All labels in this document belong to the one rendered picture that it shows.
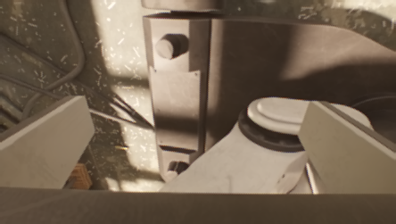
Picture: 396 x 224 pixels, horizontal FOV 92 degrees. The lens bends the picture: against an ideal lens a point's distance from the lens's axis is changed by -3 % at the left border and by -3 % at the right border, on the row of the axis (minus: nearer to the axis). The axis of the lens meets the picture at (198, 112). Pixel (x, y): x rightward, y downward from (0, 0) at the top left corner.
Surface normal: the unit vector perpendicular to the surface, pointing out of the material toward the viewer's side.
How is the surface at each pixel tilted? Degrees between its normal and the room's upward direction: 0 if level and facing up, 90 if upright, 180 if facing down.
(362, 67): 0
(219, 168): 90
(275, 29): 0
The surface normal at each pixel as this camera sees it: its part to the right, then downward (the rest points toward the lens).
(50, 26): -0.20, 0.50
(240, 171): 0.03, -0.86
